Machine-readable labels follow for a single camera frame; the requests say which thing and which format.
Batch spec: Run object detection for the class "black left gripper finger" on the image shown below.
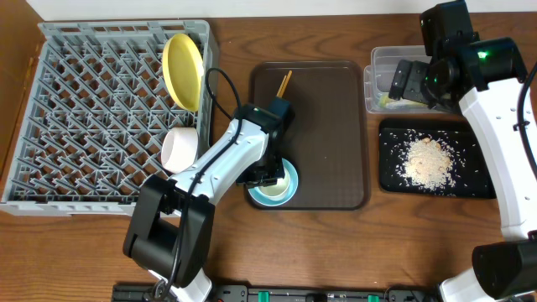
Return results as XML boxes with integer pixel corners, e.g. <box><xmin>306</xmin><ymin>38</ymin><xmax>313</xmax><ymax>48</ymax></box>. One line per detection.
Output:
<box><xmin>268</xmin><ymin>161</ymin><xmax>285</xmax><ymax>185</ymax></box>
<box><xmin>236</xmin><ymin>167</ymin><xmax>268</xmax><ymax>187</ymax></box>

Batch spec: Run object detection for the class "light blue bowl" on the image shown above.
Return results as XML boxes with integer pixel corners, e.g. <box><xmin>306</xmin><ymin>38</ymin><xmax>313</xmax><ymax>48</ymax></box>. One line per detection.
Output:
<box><xmin>248</xmin><ymin>159</ymin><xmax>299</xmax><ymax>206</ymax></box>

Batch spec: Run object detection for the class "wooden chopstick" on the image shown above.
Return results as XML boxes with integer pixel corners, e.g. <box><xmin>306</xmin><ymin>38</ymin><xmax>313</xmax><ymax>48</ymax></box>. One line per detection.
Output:
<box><xmin>276</xmin><ymin>75</ymin><xmax>288</xmax><ymax>97</ymax></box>
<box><xmin>280</xmin><ymin>70</ymin><xmax>293</xmax><ymax>98</ymax></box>

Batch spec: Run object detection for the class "green snack wrapper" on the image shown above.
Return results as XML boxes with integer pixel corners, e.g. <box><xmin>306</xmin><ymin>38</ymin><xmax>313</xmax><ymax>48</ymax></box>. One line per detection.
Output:
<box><xmin>378</xmin><ymin>95</ymin><xmax>427</xmax><ymax>110</ymax></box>

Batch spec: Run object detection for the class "white bowl with rice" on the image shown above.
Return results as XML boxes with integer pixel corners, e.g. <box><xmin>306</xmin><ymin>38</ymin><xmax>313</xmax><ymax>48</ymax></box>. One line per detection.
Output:
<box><xmin>160</xmin><ymin>128</ymin><xmax>198</xmax><ymax>174</ymax></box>

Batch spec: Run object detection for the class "pile of leftover rice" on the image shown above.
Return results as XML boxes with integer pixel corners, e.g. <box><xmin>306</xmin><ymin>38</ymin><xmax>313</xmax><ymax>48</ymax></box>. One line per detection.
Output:
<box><xmin>378</xmin><ymin>128</ymin><xmax>480</xmax><ymax>196</ymax></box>

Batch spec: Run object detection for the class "yellow plastic plate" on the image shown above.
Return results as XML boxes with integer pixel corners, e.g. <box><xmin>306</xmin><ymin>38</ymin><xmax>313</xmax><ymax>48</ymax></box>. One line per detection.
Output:
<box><xmin>162</xmin><ymin>34</ymin><xmax>204</xmax><ymax>112</ymax></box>

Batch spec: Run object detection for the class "cream white cup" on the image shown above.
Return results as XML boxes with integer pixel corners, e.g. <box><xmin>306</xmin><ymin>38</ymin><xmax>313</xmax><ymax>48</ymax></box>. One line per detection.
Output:
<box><xmin>258</xmin><ymin>174</ymin><xmax>290</xmax><ymax>200</ymax></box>

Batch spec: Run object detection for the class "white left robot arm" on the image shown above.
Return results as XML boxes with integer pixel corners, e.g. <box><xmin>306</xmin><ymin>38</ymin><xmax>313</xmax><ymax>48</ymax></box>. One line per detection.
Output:
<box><xmin>123</xmin><ymin>97</ymin><xmax>295</xmax><ymax>301</ymax></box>

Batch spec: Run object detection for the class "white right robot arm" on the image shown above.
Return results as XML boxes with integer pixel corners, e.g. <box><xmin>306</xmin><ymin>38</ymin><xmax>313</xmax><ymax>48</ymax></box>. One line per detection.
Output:
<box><xmin>388</xmin><ymin>1</ymin><xmax>536</xmax><ymax>301</ymax></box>

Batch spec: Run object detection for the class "clear plastic waste bin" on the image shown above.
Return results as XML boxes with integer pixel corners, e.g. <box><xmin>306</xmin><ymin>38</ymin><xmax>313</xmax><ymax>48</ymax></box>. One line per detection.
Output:
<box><xmin>363</xmin><ymin>45</ymin><xmax>459</xmax><ymax>115</ymax></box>

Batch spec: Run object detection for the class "black food waste tray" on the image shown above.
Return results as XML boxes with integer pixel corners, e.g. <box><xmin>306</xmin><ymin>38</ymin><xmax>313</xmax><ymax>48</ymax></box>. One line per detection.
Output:
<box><xmin>378</xmin><ymin>118</ymin><xmax>496</xmax><ymax>199</ymax></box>

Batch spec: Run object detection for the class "dark brown serving tray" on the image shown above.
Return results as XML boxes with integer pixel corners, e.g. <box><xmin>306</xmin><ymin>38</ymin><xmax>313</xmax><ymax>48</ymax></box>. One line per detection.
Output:
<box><xmin>250</xmin><ymin>60</ymin><xmax>370</xmax><ymax>211</ymax></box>

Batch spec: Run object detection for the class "grey plastic dish rack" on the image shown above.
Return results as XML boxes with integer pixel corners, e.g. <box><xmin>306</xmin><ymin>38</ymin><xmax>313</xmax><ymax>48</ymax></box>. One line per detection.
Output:
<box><xmin>1</xmin><ymin>20</ymin><xmax>219</xmax><ymax>216</ymax></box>

